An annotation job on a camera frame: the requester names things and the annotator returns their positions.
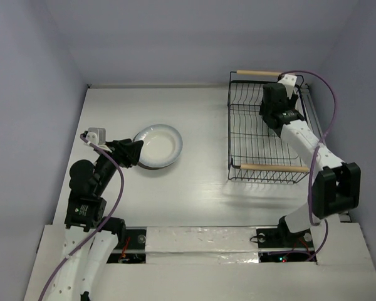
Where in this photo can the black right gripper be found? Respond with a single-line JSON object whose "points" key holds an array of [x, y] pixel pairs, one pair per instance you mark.
{"points": [[272, 105]]}

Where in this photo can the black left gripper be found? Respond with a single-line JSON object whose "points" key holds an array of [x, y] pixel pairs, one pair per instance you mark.
{"points": [[126, 150]]}

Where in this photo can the dark reindeer plate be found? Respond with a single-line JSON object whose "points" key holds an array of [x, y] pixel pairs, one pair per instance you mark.
{"points": [[152, 168]]}

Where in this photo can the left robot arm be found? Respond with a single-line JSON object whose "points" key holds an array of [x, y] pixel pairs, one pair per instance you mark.
{"points": [[91, 234]]}

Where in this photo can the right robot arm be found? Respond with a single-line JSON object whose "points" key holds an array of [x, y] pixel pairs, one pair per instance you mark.
{"points": [[334, 185]]}

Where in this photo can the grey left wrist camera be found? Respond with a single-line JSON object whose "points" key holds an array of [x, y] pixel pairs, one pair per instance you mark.
{"points": [[96, 135]]}

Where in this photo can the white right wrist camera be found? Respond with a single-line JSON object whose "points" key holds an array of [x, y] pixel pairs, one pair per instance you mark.
{"points": [[289, 82]]}

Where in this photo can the black wire dish rack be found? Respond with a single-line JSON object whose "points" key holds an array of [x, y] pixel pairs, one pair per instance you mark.
{"points": [[255, 152]]}

